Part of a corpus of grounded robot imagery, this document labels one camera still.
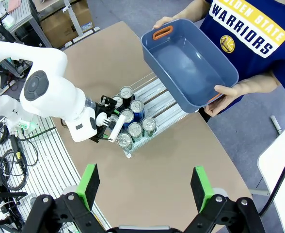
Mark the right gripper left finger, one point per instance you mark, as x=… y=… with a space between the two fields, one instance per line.
x=60 y=213

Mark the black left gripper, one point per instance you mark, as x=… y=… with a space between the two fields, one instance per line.
x=103 y=119

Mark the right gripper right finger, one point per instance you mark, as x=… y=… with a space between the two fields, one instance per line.
x=227 y=216

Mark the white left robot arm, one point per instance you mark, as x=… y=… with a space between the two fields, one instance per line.
x=48 y=92

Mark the person's left forearm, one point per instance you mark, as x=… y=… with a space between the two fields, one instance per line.
x=258 y=83

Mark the person's right forearm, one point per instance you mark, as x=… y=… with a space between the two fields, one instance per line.
x=193 y=11

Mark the blue beverage can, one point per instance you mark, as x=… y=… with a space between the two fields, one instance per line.
x=127 y=116
x=137 y=106

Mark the green beverage can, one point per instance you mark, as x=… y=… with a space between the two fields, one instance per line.
x=134 y=128
x=149 y=123

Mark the white plastic can dispenser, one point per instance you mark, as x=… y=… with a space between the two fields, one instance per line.
x=162 y=104

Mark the person's right hand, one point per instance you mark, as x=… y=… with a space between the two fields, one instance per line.
x=165 y=21

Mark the person's left hand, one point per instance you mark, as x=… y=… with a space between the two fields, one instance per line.
x=229 y=95

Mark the black Pepsi can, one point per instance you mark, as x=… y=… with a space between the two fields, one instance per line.
x=118 y=100
x=126 y=92

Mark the black clamp stand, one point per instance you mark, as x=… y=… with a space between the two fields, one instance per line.
x=4 y=195

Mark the large white side table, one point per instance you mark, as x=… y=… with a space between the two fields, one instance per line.
x=278 y=155

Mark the large cardboard box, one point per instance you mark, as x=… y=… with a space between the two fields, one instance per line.
x=57 y=26

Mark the grey metal workbench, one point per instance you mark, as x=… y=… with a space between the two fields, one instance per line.
x=28 y=17

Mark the person in blue shirt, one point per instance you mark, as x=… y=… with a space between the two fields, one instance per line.
x=254 y=24

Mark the slotted aluminium base plate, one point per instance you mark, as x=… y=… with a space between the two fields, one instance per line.
x=50 y=157

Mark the white metal desk frame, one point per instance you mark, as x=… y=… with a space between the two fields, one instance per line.
x=72 y=14

